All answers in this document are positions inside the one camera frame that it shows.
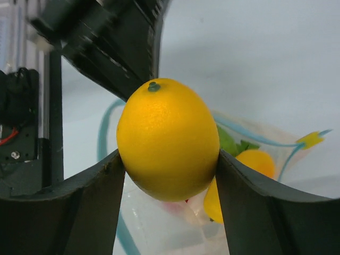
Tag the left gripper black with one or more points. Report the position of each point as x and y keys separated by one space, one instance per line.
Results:
x=116 y=44

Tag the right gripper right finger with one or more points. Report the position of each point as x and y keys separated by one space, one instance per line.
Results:
x=279 y=212

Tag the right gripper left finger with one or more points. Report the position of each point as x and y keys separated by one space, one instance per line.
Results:
x=76 y=216

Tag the clear zip top bag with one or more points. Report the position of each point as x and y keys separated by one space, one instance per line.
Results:
x=225 y=186

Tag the green lime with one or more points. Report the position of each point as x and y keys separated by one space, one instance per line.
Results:
x=227 y=143

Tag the yellow lemon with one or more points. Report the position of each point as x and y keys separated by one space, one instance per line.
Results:
x=168 y=140

